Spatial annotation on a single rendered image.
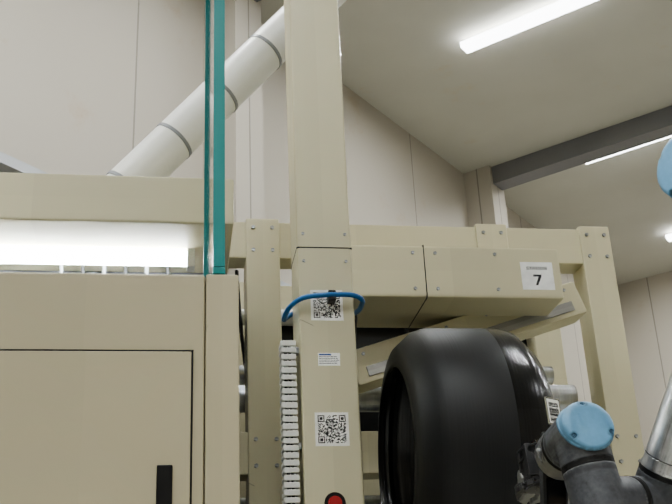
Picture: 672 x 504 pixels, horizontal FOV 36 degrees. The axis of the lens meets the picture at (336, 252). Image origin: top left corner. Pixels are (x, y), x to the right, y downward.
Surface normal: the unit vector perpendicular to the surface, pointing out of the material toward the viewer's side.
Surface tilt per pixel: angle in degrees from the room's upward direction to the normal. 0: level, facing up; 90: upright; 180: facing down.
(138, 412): 90
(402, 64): 180
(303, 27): 90
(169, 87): 90
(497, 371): 67
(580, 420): 78
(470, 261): 90
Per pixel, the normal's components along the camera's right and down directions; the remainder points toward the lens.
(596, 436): 0.12, -0.59
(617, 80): 0.04, 0.92
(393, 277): 0.14, -0.40
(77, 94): 0.82, -0.26
